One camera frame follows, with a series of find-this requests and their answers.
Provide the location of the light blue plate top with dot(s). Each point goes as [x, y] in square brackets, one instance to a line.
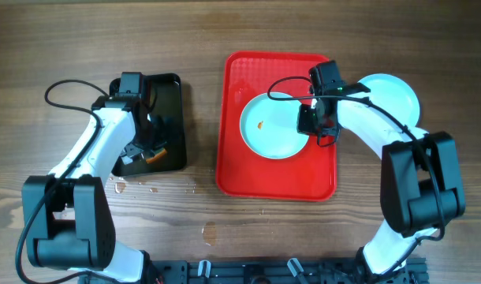
[269, 126]

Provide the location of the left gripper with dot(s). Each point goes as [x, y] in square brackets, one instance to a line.
[163, 133]

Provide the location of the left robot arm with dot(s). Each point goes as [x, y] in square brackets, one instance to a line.
[68, 224]

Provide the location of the black water tray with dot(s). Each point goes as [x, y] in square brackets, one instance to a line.
[166, 101]

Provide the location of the orange green scrub sponge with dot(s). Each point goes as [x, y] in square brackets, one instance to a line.
[153, 156]

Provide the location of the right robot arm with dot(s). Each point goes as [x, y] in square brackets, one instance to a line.
[421, 189]

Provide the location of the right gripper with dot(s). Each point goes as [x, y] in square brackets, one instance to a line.
[304, 125]

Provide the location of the red plastic tray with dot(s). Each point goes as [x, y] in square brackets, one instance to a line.
[311, 174]

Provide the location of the light blue plate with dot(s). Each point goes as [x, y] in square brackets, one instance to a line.
[395, 96]
[269, 126]

